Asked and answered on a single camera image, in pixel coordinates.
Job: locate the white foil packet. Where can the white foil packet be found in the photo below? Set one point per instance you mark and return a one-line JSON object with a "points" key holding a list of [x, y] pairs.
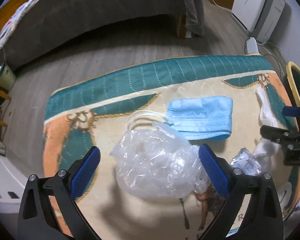
{"points": [[245, 161]]}

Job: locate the grey sofa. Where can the grey sofa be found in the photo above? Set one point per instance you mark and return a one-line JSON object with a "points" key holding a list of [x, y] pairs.
{"points": [[90, 10]]}

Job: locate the grey hanging cloth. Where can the grey hanging cloth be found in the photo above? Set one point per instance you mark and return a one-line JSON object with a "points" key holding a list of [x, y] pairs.
{"points": [[193, 10]]}

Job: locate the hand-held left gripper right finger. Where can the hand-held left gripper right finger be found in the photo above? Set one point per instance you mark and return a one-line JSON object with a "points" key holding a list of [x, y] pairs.
{"points": [[213, 171]]}

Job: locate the white power strip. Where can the white power strip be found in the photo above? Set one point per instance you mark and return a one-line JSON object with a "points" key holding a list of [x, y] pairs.
{"points": [[252, 46]]}

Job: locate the printed quilted mat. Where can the printed quilted mat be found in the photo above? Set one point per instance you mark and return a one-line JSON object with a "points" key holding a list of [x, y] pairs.
{"points": [[140, 80]]}

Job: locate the blue face mask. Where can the blue face mask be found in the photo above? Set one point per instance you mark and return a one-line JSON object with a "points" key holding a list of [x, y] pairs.
{"points": [[202, 115]]}

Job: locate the small cream waste bin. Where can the small cream waste bin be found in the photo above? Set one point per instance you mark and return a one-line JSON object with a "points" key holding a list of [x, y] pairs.
{"points": [[5, 76]]}

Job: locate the white storage cabinet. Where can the white storage cabinet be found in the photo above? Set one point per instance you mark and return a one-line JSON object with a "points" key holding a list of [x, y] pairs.
{"points": [[7, 180]]}

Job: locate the white air purifier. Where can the white air purifier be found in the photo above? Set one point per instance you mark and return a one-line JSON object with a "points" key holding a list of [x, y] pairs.
{"points": [[252, 5]]}

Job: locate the clear plastic bag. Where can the clear plastic bag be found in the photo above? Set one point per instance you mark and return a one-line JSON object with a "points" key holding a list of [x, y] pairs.
{"points": [[155, 162]]}

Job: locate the long white tissue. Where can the long white tissue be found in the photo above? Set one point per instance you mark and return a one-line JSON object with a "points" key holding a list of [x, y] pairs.
{"points": [[266, 110]]}

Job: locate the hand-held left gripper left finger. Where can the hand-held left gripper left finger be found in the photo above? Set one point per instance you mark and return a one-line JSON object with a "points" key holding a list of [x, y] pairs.
{"points": [[86, 172]]}

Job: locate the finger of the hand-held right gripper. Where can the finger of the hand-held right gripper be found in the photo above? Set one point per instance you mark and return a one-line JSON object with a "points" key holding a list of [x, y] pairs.
{"points": [[296, 111], [275, 133]]}

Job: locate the light blue printed duvet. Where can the light blue printed duvet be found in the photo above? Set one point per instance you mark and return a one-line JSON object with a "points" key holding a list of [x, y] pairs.
{"points": [[15, 20]]}

